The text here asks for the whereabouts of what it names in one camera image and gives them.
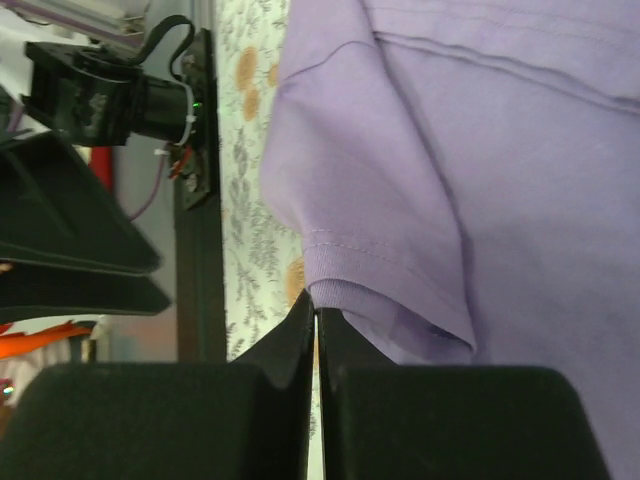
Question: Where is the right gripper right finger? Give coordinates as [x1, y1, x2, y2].
[317, 309, 609, 480]

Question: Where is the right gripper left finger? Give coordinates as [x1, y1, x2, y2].
[1, 293, 314, 479]

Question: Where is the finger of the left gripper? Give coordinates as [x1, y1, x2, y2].
[1, 264, 171, 323]
[1, 132, 161, 275]

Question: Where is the purple t shirt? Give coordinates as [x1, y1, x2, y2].
[261, 1, 639, 479]

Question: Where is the floral patterned table mat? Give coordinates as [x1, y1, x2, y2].
[212, 0, 321, 480]

